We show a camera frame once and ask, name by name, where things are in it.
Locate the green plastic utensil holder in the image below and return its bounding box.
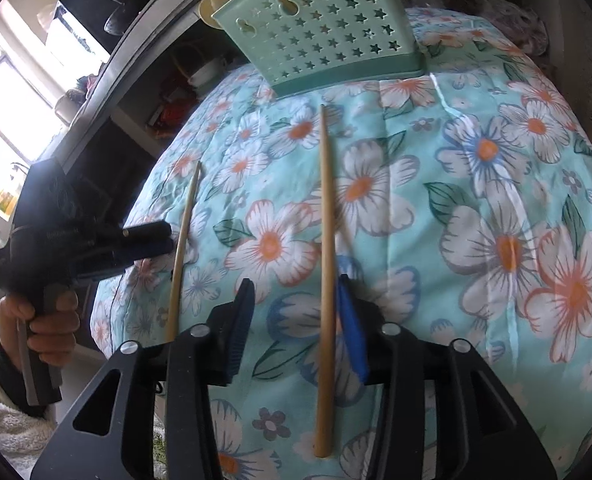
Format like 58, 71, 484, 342
213, 0, 426, 98

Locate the small black wok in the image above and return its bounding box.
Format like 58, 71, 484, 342
104, 0, 151, 37

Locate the white fleece sleeve forearm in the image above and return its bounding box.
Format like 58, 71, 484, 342
0, 344, 56, 479

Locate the wooden chopstick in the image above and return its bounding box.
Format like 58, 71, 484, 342
314, 105, 336, 458
165, 162, 201, 342

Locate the grey kitchen counter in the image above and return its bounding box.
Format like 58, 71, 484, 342
42, 0, 200, 171

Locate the floral quilted table cloth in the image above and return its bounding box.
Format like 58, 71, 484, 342
90, 6, 592, 480

